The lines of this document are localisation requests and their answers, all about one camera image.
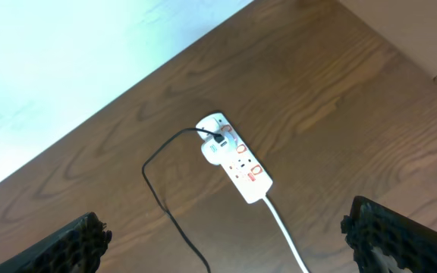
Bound black charging cable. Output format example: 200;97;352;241
141;127;225;273

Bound white power strip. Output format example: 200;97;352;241
220;123;273;207

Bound white USB charger plug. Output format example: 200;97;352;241
196;113;238;165

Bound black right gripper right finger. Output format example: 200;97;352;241
341;196;437;273

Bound white power strip cord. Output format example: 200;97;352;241
262;195;310;273

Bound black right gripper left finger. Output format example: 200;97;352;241
0;212;112;273

